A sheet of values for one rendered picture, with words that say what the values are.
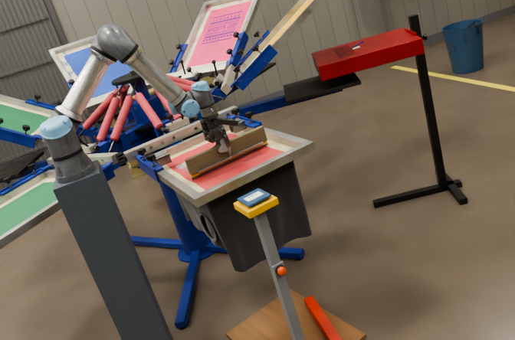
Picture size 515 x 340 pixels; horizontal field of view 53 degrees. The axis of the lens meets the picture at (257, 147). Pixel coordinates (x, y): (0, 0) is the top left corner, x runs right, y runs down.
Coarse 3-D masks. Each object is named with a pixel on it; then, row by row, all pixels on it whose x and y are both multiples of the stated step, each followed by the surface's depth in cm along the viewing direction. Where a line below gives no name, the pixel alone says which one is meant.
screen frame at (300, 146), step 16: (176, 144) 278; (192, 144) 280; (288, 144) 239; (304, 144) 225; (272, 160) 218; (288, 160) 221; (160, 176) 241; (240, 176) 212; (256, 176) 215; (192, 192) 210; (208, 192) 206; (224, 192) 209
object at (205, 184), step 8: (192, 152) 270; (176, 160) 265; (184, 160) 262; (176, 168) 253; (184, 168) 250; (240, 168) 230; (184, 176) 241; (200, 176) 235; (224, 176) 227; (232, 176) 224; (200, 184) 226; (208, 184) 224; (216, 184) 221
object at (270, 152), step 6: (228, 138) 275; (204, 144) 277; (210, 144) 274; (204, 150) 268; (258, 150) 245; (264, 150) 243; (270, 150) 241; (276, 150) 239; (258, 156) 238; (264, 156) 235; (270, 156) 234; (246, 162) 235; (252, 162) 233; (258, 162) 231; (246, 168) 228
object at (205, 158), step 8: (256, 128) 244; (240, 136) 240; (248, 136) 242; (256, 136) 244; (264, 136) 246; (232, 144) 238; (240, 144) 240; (248, 144) 242; (200, 152) 234; (208, 152) 234; (216, 152) 235; (224, 152) 237; (232, 152) 239; (192, 160) 231; (200, 160) 232; (208, 160) 234; (216, 160) 236; (192, 168) 231; (200, 168) 233
